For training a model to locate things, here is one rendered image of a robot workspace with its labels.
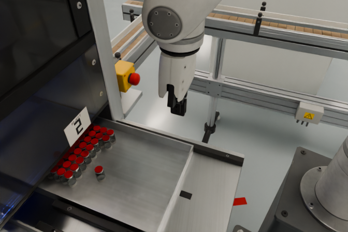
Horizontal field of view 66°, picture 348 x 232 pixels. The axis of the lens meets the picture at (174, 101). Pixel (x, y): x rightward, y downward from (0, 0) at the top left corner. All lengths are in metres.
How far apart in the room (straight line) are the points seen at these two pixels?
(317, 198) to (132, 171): 0.48
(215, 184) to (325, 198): 0.26
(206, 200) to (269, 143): 1.40
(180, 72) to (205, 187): 0.36
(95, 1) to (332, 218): 0.75
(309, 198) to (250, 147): 1.24
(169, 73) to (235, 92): 1.15
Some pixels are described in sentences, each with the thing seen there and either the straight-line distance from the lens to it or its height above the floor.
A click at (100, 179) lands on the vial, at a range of 0.74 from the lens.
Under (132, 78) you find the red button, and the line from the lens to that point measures 0.84.
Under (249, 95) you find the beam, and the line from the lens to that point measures 1.60.
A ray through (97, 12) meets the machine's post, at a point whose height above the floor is 1.25.
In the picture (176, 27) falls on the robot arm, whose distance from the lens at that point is 0.36.
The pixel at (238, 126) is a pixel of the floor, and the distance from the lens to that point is 2.12.
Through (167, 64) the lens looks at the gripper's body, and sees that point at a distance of 0.47.
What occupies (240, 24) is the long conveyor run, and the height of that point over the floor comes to 0.93.
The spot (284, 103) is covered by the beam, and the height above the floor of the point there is 0.51.
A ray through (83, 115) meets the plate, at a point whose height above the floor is 1.04.
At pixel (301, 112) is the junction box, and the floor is 0.51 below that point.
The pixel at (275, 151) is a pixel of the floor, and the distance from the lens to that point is 2.03.
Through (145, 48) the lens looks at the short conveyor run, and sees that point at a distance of 1.20.
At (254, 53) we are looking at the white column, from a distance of 2.13.
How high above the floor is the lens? 1.50
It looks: 42 degrees down
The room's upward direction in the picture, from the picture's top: straight up
